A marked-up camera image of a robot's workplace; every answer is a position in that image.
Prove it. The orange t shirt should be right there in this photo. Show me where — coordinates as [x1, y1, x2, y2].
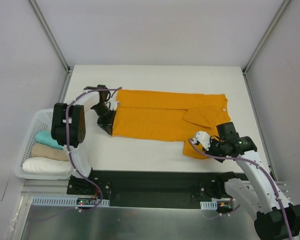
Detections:
[112, 89, 231, 160]

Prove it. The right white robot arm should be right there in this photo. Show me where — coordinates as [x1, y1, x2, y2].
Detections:
[195, 122, 300, 240]

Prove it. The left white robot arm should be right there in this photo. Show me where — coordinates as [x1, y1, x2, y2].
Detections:
[51, 84, 122, 195]

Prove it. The white plastic basket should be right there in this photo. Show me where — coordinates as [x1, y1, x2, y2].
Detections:
[14, 108, 72, 181]

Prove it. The teal rolled t shirt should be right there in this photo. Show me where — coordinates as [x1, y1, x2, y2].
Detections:
[35, 130, 63, 150]

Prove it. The beige rolled t shirt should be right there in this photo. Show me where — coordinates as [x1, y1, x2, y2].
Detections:
[31, 143, 69, 162]

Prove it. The white rolled t shirt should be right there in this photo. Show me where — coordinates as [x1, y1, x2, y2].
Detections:
[22, 157, 72, 176]

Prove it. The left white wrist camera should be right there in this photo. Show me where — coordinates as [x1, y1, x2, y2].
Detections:
[105, 100, 120, 111]

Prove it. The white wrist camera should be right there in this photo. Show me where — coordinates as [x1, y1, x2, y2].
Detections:
[105, 100, 120, 111]
[191, 131, 211, 151]

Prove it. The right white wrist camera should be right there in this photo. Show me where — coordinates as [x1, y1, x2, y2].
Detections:
[191, 131, 211, 151]

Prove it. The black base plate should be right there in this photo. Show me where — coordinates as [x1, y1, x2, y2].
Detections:
[66, 170, 247, 209]

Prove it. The right white cable duct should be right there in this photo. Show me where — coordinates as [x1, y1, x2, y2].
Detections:
[200, 200, 218, 211]

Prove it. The white cable duct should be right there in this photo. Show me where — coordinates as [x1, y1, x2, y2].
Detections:
[32, 196, 110, 208]
[200, 200, 218, 211]

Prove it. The left aluminium frame post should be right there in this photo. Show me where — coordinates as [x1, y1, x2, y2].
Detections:
[27, 0, 74, 74]

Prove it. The aluminium frame post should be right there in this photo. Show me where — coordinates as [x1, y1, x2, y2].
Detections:
[241, 0, 293, 76]
[27, 0, 74, 74]

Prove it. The left white cable duct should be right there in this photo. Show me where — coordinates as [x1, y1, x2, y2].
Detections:
[32, 196, 110, 208]

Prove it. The right aluminium frame post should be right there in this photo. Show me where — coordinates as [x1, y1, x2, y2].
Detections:
[241, 0, 293, 76]

